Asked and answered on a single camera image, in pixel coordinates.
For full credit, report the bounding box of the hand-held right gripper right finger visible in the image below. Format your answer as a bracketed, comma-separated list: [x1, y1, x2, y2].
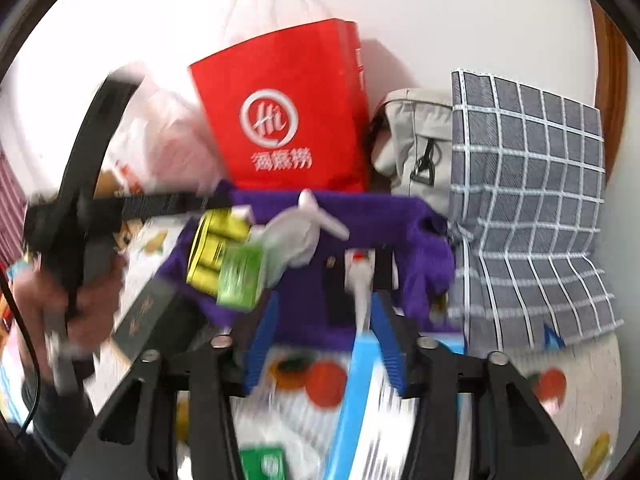
[372, 292, 586, 480]

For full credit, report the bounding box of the yellow mini duffel bag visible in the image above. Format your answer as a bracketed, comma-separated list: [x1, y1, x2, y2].
[186, 210, 251, 293]

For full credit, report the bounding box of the grey checked cloth bag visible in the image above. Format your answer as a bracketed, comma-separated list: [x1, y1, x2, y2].
[445, 67, 626, 348]

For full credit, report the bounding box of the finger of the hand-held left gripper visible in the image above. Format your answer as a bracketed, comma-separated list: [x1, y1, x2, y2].
[57, 72, 143, 206]
[87, 191, 233, 222]

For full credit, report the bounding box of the red striped cloth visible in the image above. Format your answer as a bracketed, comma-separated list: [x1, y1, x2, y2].
[0, 160, 28, 266]

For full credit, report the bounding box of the person's left hand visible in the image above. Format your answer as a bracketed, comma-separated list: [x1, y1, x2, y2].
[10, 255, 126, 358]

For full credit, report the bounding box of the purple towel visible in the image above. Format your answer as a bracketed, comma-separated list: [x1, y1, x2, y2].
[155, 180, 456, 341]

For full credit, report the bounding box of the green white packet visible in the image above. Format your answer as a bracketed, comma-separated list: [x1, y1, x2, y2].
[239, 445, 288, 480]

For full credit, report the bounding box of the dark green box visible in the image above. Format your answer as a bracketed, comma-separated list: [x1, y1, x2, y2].
[112, 280, 201, 366]

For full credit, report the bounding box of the fruit print tablecloth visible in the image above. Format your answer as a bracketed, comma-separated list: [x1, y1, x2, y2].
[0, 220, 636, 480]

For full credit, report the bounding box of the brown wooden door frame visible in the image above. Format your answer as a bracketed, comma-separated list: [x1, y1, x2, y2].
[590, 0, 631, 181]

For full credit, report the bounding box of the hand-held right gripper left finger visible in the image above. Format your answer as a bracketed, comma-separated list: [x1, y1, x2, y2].
[62, 292, 281, 480]

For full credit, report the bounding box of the white plastic shopping bag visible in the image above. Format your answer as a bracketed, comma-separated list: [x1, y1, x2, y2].
[100, 62, 226, 196]

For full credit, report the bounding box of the black cable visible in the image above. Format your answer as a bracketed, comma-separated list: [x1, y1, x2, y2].
[0, 270, 41, 441]

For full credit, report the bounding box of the red paper bag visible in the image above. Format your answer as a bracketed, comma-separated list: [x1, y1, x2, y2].
[187, 0, 371, 193]

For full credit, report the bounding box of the green cassette print packet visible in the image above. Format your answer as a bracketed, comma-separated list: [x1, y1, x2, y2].
[216, 242, 266, 308]

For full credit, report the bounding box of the white strawberry print packet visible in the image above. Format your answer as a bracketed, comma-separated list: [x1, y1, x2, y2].
[345, 250, 376, 333]

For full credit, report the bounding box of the blue tissue box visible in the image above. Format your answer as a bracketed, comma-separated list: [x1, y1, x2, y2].
[325, 332, 466, 480]

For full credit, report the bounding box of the grey backpack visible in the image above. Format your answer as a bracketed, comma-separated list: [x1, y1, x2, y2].
[370, 87, 458, 221]

